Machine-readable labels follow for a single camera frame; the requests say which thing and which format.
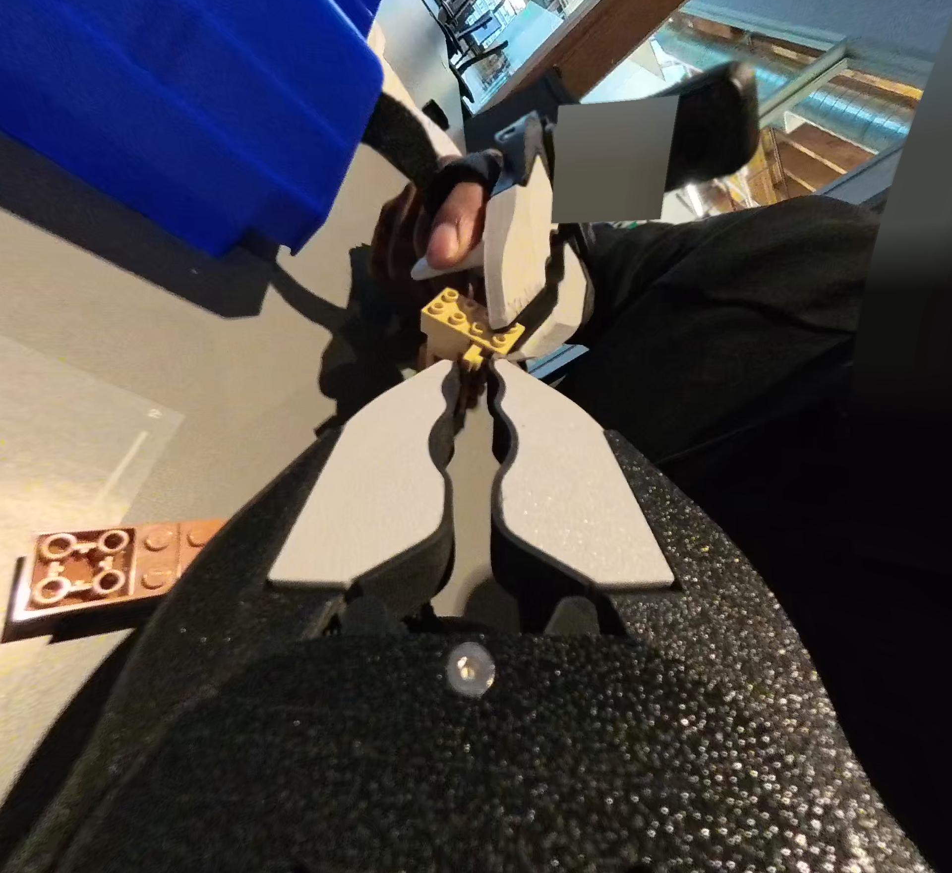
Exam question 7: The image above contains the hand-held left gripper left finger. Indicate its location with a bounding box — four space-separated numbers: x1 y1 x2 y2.
266 360 460 589

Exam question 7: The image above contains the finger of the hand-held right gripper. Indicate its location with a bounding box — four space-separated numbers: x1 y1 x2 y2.
411 165 555 329
519 247 597 362

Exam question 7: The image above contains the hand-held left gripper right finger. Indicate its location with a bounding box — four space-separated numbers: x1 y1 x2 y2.
485 360 679 593

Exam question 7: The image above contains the brown and tan brick assembly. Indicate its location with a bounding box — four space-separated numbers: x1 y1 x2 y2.
420 288 531 372

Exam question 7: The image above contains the brown wedge brick piece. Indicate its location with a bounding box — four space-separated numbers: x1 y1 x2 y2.
3 518 230 642

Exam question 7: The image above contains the grey desk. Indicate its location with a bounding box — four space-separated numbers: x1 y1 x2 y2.
0 18 484 777

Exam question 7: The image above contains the person's right hand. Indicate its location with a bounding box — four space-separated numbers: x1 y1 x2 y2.
368 180 486 310

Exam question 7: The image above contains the wooden beam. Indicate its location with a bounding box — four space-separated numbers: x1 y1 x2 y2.
513 0 782 104

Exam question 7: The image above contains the person's dark clothing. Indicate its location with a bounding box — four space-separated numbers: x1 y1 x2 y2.
554 195 901 591

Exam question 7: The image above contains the blue plastic bin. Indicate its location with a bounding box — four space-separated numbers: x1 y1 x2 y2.
0 0 391 257

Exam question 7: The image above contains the metal duct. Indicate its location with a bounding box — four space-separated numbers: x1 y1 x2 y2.
781 62 923 153

